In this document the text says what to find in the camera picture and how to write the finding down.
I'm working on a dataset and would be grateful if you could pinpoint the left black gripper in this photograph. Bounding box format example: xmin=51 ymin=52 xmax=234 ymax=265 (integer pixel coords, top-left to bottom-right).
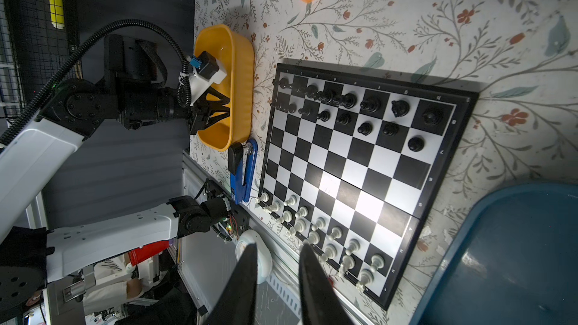
xmin=187 ymin=87 xmax=230 ymax=135

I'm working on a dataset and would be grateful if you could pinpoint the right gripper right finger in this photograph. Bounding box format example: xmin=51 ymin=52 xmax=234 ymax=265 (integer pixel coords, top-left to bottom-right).
xmin=298 ymin=243 xmax=352 ymax=325

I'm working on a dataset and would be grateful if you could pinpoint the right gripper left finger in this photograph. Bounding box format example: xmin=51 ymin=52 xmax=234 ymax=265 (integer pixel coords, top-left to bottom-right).
xmin=204 ymin=244 xmax=257 ymax=324

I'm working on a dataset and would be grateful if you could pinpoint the small white clock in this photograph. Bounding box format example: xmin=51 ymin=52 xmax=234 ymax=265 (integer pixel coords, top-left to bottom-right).
xmin=234 ymin=229 xmax=274 ymax=285

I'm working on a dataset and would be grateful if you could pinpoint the blue stapler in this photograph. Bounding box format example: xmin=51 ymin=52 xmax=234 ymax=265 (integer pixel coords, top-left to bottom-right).
xmin=227 ymin=138 xmax=258 ymax=205

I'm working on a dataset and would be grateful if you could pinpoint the yellow plastic tray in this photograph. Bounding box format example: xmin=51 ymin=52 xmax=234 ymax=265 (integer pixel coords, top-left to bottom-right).
xmin=194 ymin=24 xmax=254 ymax=152

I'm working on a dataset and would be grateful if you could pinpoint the black white chessboard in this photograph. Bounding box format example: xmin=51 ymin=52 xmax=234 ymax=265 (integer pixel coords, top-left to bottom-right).
xmin=260 ymin=64 xmax=479 ymax=308

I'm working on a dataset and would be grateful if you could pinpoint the teal plastic tray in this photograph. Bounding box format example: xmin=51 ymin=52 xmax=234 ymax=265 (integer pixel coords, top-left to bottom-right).
xmin=412 ymin=182 xmax=577 ymax=324

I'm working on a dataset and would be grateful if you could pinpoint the black wire basket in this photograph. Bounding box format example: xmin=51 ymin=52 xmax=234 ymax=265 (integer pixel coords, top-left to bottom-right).
xmin=1 ymin=0 xmax=80 ymax=120

